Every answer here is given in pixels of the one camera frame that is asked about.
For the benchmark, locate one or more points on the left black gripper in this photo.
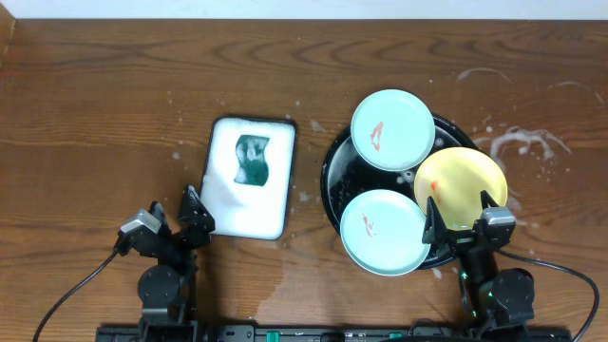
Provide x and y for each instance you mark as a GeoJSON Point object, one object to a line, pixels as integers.
{"type": "Point", "coordinates": [176, 237]}

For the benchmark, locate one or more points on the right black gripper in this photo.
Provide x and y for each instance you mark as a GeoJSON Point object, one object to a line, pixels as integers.
{"type": "Point", "coordinates": [435, 229]}

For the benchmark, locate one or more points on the yellow plate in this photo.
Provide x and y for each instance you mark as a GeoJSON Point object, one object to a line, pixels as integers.
{"type": "Point", "coordinates": [454, 178]}

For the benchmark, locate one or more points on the mint green plate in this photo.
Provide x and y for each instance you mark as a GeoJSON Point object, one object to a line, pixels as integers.
{"type": "Point", "coordinates": [382, 232]}
{"type": "Point", "coordinates": [392, 130]}

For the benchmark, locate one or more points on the green yellow sponge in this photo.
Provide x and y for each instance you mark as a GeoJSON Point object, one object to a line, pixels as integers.
{"type": "Point", "coordinates": [252, 166]}

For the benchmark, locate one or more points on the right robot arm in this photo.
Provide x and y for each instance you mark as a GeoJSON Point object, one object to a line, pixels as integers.
{"type": "Point", "coordinates": [498, 298]}

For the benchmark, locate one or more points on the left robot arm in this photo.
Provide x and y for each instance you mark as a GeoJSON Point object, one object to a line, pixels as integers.
{"type": "Point", "coordinates": [168, 290]}

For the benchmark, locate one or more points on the black rectangular foam tray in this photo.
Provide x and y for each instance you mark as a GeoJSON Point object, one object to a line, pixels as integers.
{"type": "Point", "coordinates": [241, 210]}

